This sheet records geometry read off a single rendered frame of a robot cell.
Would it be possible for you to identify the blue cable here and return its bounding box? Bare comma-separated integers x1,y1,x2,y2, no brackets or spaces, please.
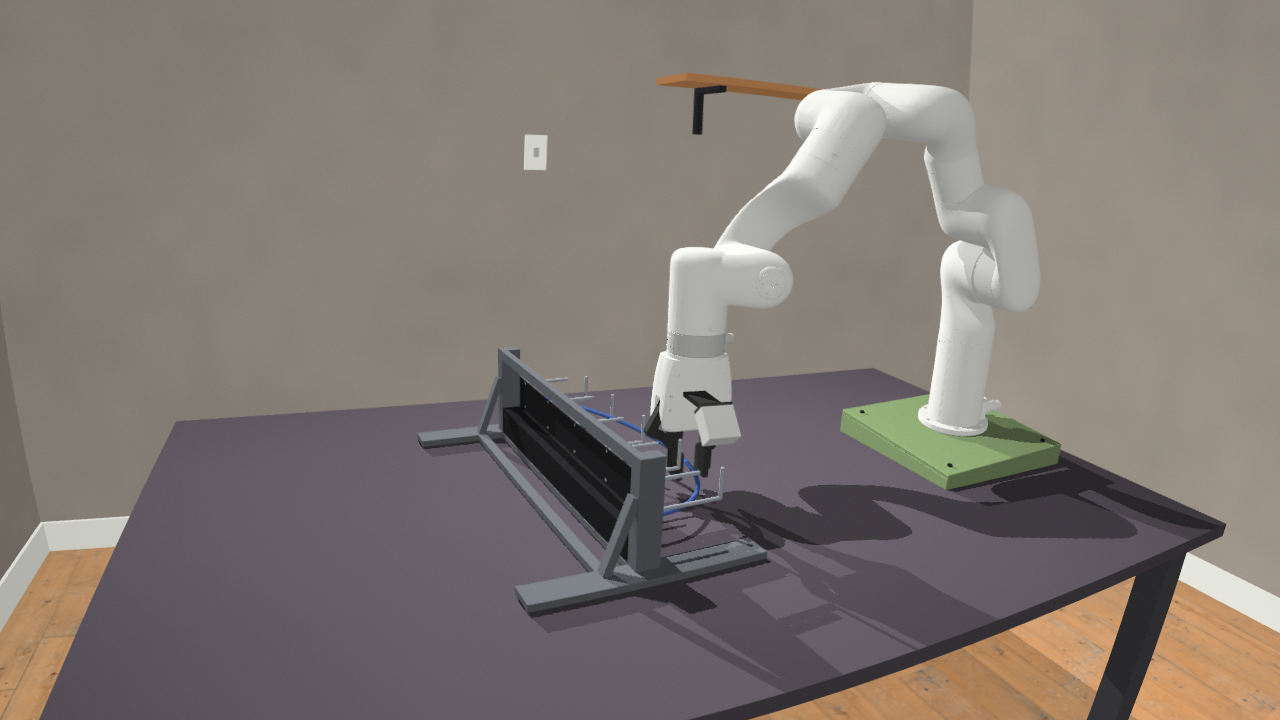
579,405,700,516

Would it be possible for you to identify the grey patch panel rack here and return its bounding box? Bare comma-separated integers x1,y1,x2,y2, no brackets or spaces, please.
417,347,767,612

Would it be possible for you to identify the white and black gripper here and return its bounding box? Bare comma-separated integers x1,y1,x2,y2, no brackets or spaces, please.
644,350,732,478

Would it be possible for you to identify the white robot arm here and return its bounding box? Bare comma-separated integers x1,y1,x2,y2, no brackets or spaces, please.
667,82,1041,436

